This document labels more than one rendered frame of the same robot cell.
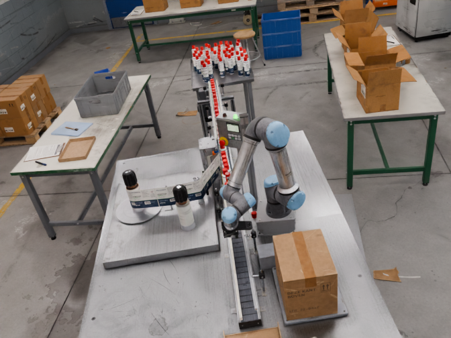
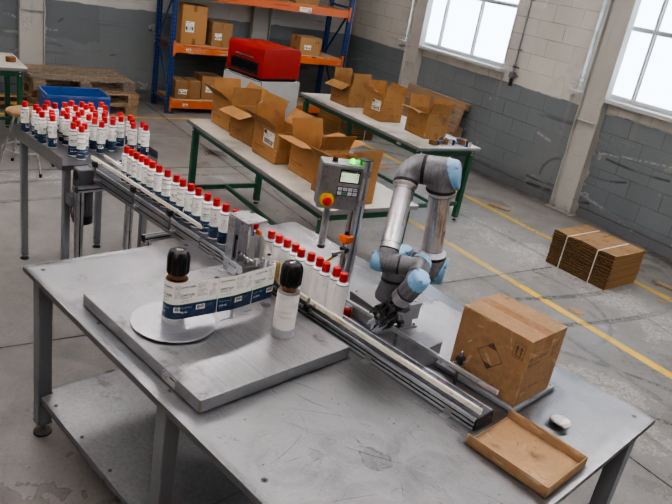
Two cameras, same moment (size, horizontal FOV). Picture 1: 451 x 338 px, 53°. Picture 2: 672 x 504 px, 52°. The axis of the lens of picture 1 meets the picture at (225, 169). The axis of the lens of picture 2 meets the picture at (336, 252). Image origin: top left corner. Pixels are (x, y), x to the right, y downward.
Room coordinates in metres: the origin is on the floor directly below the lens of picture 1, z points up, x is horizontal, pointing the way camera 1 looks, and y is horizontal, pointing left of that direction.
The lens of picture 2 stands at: (0.48, 1.89, 2.18)
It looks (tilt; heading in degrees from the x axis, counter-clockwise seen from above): 22 degrees down; 312
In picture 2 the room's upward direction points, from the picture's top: 10 degrees clockwise
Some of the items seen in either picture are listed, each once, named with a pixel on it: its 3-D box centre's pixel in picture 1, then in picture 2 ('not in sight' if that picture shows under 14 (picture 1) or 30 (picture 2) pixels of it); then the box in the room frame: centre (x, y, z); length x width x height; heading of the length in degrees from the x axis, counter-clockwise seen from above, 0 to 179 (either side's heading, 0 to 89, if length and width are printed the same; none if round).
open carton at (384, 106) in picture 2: not in sight; (382, 100); (5.22, -3.73, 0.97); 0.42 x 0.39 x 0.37; 76
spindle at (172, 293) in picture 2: (133, 190); (176, 285); (2.36, 0.60, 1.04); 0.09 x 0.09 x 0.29
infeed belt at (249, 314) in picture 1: (233, 213); (321, 313); (2.18, 0.00, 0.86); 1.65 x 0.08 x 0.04; 0
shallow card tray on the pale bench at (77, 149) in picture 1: (77, 148); not in sight; (3.45, 1.23, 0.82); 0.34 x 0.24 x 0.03; 175
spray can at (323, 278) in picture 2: not in sight; (322, 285); (2.20, 0.00, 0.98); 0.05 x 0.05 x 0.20
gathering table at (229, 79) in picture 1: (225, 105); (83, 205); (4.54, -0.12, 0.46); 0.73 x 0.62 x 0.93; 0
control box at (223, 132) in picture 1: (233, 130); (338, 184); (2.29, -0.09, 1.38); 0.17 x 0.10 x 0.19; 55
